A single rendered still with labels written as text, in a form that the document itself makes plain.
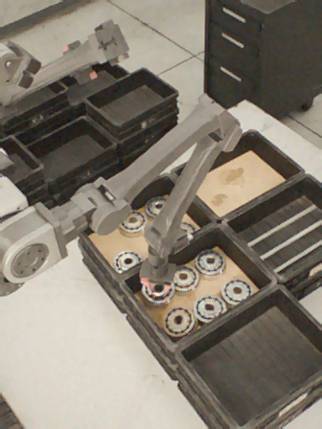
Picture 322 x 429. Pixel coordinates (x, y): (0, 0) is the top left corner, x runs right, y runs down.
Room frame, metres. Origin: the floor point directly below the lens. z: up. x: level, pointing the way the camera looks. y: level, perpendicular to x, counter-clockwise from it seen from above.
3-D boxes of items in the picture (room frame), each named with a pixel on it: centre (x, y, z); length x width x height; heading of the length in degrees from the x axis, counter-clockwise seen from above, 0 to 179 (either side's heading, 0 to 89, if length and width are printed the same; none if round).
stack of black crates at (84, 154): (2.20, 0.43, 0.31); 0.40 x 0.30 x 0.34; 127
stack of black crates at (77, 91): (2.76, 0.34, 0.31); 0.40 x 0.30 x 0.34; 127
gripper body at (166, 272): (1.06, 0.01, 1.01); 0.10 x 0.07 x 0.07; 76
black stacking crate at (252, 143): (1.52, -0.29, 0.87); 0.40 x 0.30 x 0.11; 122
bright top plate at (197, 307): (1.00, -0.14, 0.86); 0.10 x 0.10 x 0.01
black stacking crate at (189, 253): (1.05, -0.10, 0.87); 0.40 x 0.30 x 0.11; 122
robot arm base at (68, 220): (0.87, 0.21, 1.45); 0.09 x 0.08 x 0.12; 37
